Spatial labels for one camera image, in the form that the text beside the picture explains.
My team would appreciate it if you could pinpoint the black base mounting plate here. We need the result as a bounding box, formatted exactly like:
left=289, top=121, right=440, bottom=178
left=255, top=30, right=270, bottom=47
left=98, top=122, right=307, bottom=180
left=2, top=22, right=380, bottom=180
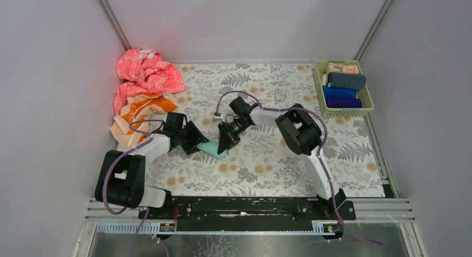
left=147, top=196, right=356, bottom=232

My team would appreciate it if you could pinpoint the rolled peach patterned towel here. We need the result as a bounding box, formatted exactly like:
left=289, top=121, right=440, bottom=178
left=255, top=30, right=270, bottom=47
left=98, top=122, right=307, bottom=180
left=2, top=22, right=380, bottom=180
left=326, top=62, right=360, bottom=75

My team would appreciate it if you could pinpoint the orange and cream towel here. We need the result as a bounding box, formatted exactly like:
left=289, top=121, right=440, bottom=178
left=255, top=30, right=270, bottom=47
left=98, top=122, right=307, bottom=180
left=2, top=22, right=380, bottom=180
left=110, top=93, right=178, bottom=149

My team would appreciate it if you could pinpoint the rolled blue towel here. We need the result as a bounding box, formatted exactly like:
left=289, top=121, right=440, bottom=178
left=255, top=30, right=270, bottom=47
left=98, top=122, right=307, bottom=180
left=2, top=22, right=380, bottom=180
left=322, top=86, right=357, bottom=98

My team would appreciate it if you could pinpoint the white slotted cable duct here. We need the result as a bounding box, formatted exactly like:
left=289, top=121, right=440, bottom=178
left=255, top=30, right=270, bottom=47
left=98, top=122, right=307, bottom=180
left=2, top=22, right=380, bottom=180
left=96, top=222, right=176, bottom=234

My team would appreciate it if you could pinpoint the rolled purple towel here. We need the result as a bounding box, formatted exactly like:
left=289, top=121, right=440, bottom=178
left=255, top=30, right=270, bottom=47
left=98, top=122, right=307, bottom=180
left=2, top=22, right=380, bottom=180
left=325, top=98, right=362, bottom=108

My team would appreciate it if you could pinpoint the yellow and teal towel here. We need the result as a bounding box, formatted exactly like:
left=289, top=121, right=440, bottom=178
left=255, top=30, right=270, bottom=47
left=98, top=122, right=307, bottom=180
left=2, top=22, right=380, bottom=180
left=197, top=141, right=227, bottom=159

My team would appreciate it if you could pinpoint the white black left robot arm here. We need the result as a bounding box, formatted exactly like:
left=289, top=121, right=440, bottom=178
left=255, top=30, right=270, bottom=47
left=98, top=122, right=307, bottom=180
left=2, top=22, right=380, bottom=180
left=95, top=112, right=208, bottom=215

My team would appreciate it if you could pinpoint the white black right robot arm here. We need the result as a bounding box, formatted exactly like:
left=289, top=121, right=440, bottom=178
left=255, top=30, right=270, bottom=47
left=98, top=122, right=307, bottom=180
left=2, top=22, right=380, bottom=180
left=218, top=97, right=346, bottom=201

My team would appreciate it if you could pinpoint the pink patterned towel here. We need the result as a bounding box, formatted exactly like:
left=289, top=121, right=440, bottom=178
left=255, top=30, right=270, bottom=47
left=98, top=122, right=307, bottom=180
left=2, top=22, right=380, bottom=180
left=113, top=48, right=185, bottom=115

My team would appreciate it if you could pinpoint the floral patterned table mat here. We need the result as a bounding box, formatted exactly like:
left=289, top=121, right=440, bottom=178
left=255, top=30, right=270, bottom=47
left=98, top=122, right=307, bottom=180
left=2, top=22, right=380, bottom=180
left=145, top=63, right=385, bottom=197

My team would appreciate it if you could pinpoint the rolled dark grey towel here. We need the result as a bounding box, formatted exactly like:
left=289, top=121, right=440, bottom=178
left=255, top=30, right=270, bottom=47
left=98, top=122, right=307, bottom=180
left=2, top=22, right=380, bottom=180
left=327, top=72, right=367, bottom=91

